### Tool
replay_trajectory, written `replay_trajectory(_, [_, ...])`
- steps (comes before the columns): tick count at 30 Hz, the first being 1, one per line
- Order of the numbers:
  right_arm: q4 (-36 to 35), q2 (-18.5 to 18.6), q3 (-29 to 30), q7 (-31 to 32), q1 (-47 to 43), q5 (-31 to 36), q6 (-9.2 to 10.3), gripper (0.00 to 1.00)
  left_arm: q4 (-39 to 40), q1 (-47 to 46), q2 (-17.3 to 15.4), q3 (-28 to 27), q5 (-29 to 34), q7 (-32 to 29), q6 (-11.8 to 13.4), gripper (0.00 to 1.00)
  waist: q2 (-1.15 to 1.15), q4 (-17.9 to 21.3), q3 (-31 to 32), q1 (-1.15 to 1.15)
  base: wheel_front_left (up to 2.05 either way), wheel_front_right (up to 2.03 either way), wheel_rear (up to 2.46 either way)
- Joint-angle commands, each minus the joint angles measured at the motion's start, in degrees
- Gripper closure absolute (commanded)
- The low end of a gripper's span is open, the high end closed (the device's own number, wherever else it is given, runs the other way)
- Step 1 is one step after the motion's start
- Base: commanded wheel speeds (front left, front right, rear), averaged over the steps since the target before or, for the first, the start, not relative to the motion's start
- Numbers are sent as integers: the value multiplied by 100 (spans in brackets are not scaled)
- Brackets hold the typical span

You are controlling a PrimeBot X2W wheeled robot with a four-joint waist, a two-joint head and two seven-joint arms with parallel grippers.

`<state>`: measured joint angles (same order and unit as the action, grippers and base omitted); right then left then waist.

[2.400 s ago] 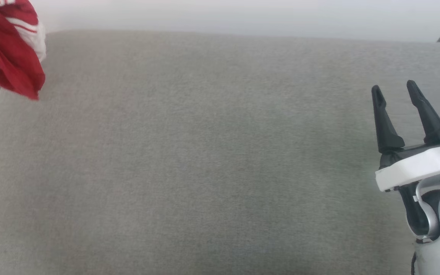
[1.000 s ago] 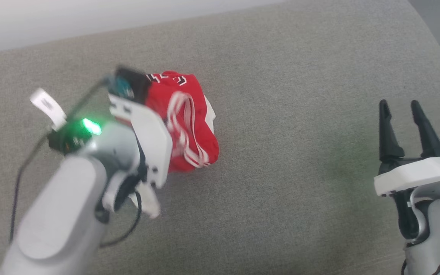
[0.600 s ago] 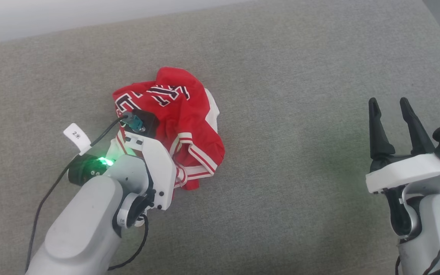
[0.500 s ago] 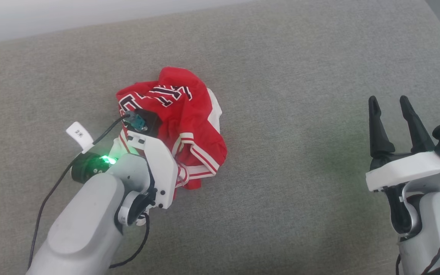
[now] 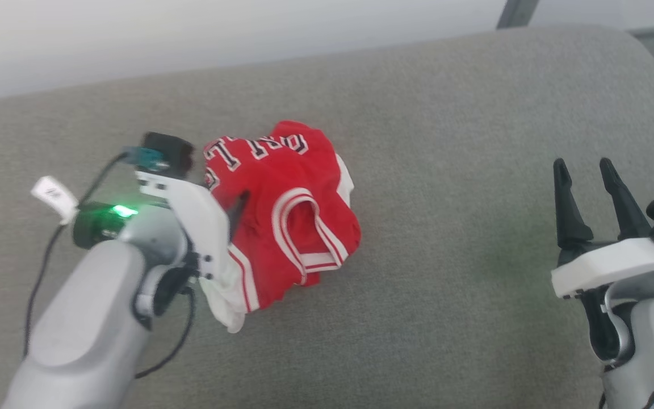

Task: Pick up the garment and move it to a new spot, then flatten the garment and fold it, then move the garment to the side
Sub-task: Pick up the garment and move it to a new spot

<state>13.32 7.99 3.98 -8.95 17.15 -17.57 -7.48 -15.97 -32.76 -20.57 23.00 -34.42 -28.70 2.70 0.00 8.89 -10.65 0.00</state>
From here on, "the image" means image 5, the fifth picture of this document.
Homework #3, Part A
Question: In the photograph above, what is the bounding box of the grey fabric sofa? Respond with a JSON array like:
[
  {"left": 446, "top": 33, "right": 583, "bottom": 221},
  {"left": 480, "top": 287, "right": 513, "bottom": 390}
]
[{"left": 0, "top": 24, "right": 654, "bottom": 409}]

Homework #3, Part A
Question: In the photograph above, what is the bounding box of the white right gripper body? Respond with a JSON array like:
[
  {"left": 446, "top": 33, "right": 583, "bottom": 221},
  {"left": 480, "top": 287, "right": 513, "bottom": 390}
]
[{"left": 551, "top": 237, "right": 654, "bottom": 364}]

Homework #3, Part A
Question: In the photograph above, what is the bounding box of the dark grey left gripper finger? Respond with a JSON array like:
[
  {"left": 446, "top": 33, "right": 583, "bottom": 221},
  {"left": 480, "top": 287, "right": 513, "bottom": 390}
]
[{"left": 227, "top": 191, "right": 250, "bottom": 229}]

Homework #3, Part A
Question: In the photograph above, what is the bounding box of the dark grey metal post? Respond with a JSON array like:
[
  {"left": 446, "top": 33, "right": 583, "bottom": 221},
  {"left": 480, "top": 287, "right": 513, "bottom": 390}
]
[{"left": 496, "top": 0, "right": 541, "bottom": 30}]

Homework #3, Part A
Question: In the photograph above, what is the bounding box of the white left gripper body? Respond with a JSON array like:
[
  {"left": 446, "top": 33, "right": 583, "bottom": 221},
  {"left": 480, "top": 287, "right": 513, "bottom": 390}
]
[{"left": 136, "top": 169, "right": 232, "bottom": 280}]

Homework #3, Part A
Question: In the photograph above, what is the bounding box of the red white basketball jersey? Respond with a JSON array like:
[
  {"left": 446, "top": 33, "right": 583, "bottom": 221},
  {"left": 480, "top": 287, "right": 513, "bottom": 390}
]
[{"left": 198, "top": 120, "right": 362, "bottom": 334}]

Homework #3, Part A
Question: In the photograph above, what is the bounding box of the white cable label tag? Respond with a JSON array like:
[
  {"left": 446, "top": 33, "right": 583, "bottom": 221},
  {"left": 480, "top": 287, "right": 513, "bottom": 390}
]
[{"left": 31, "top": 176, "right": 79, "bottom": 225}]

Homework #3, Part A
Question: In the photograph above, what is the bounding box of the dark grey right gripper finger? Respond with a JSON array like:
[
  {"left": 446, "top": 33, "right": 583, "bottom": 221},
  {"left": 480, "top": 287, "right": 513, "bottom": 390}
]
[
  {"left": 599, "top": 157, "right": 653, "bottom": 241},
  {"left": 553, "top": 158, "right": 594, "bottom": 252}
]

